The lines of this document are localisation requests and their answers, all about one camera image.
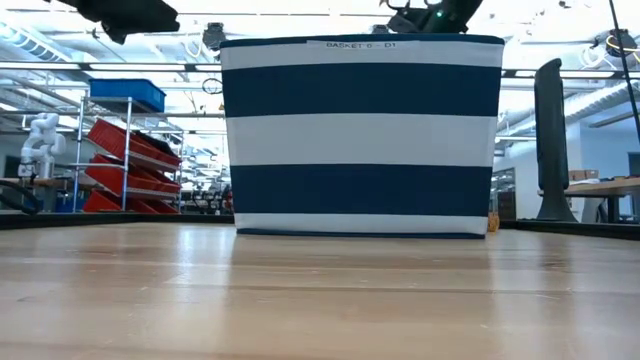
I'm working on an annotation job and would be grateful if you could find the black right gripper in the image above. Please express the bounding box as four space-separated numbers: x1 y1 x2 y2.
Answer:
383 0 451 35

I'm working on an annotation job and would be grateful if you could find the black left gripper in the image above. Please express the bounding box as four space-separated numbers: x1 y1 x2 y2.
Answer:
48 0 182 46

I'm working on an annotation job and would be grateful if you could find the blue storage bin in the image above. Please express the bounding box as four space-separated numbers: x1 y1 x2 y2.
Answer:
88 78 167 114

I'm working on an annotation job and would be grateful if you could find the red storage bin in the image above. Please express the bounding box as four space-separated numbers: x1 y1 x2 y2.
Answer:
83 153 182 197
81 188 180 216
86 118 182 169

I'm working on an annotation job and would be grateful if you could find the navy white striped fabric basket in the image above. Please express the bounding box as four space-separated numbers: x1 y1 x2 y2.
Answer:
218 33 506 241

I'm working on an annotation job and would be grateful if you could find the metal shelf rack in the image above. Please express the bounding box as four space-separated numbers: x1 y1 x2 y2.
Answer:
71 94 185 215

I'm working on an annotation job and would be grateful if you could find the thin black slanted rod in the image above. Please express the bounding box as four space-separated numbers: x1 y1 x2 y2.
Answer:
607 0 640 146

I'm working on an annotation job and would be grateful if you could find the wooden background table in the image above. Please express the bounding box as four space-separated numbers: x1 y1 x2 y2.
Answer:
563 176 640 224

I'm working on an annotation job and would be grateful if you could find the black ceiling camera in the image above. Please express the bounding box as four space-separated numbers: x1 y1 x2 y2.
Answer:
201 21 229 52

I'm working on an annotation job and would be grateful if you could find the small hanging cable loop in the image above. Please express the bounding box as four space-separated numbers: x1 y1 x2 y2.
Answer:
201 76 225 96

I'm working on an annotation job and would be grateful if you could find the black upright post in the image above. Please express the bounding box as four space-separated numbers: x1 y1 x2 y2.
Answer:
533 58 579 223

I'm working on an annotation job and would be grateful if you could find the black metal table frame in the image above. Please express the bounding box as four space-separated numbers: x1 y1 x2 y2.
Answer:
0 211 640 242

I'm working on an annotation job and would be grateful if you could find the black ceiling device with cables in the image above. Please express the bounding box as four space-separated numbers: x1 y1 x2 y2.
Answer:
593 28 640 60

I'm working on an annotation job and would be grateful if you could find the thick black cable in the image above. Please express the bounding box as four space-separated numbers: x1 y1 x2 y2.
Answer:
0 178 44 217

